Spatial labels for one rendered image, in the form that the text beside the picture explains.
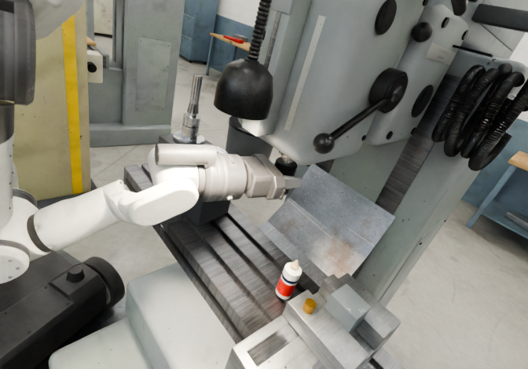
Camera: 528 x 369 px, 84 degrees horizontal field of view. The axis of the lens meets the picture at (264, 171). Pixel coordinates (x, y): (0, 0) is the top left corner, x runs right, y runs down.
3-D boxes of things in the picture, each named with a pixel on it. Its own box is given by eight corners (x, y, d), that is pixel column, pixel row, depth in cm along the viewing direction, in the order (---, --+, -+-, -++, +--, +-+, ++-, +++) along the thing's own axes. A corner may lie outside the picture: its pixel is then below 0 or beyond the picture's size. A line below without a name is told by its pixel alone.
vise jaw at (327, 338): (340, 387, 48) (350, 374, 46) (281, 314, 57) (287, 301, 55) (360, 367, 52) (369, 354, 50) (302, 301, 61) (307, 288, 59)
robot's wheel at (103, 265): (76, 290, 115) (74, 254, 105) (88, 282, 119) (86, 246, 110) (114, 318, 109) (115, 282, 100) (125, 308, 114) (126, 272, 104)
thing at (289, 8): (255, 137, 47) (295, -12, 37) (240, 126, 49) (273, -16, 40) (273, 135, 50) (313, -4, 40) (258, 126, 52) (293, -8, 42)
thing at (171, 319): (189, 447, 57) (199, 418, 52) (123, 309, 77) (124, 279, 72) (331, 319, 91) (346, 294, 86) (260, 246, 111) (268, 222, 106)
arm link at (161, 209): (204, 205, 50) (126, 239, 47) (192, 172, 55) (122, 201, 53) (192, 180, 45) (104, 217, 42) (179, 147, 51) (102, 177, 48)
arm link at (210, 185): (218, 211, 54) (154, 217, 48) (203, 174, 61) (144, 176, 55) (234, 162, 48) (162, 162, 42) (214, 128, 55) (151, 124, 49)
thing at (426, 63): (376, 151, 57) (449, 1, 45) (289, 104, 71) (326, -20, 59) (412, 142, 70) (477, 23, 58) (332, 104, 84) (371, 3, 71)
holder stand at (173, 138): (197, 227, 82) (209, 166, 73) (153, 188, 93) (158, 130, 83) (228, 213, 91) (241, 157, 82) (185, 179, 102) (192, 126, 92)
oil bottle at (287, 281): (283, 302, 68) (298, 269, 63) (272, 290, 70) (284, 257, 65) (295, 294, 70) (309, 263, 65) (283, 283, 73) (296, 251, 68)
